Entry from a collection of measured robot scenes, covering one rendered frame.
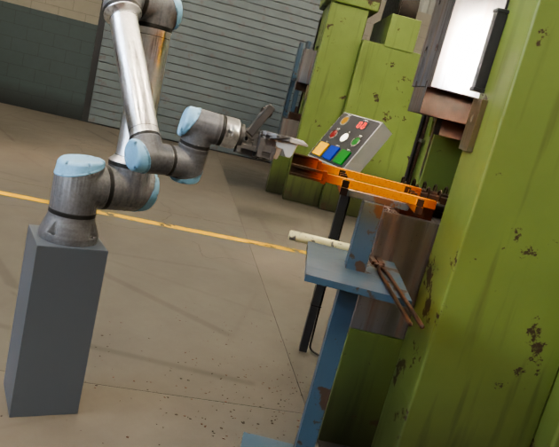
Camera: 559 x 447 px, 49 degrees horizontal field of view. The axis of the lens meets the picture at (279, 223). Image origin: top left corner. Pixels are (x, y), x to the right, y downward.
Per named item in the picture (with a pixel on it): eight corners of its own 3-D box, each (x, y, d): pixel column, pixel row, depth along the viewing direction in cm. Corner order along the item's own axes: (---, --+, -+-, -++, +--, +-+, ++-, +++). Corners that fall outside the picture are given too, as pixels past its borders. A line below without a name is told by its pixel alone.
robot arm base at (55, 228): (41, 244, 188) (46, 214, 186) (34, 225, 204) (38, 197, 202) (103, 248, 198) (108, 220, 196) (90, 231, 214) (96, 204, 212)
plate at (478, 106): (466, 151, 196) (482, 98, 192) (458, 148, 205) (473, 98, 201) (472, 152, 196) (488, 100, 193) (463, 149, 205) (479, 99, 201)
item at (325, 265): (303, 280, 167) (305, 274, 166) (306, 246, 206) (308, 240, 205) (410, 308, 166) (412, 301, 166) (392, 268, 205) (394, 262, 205)
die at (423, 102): (419, 113, 219) (427, 86, 217) (407, 111, 238) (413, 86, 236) (529, 140, 221) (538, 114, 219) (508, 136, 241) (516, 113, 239)
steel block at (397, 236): (350, 327, 221) (383, 210, 212) (338, 293, 258) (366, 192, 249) (496, 360, 225) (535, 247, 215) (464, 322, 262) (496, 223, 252)
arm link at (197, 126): (175, 132, 180) (184, 100, 177) (215, 143, 185) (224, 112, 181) (177, 141, 172) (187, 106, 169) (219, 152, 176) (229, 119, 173)
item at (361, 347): (317, 440, 231) (350, 327, 221) (310, 391, 268) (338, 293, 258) (458, 470, 234) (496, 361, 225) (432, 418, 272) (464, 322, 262)
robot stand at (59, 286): (9, 418, 199) (36, 245, 186) (3, 382, 217) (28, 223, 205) (77, 413, 210) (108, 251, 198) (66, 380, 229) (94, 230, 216)
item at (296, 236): (287, 241, 272) (290, 230, 271) (287, 239, 277) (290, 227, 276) (381, 263, 275) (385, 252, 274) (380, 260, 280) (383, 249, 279)
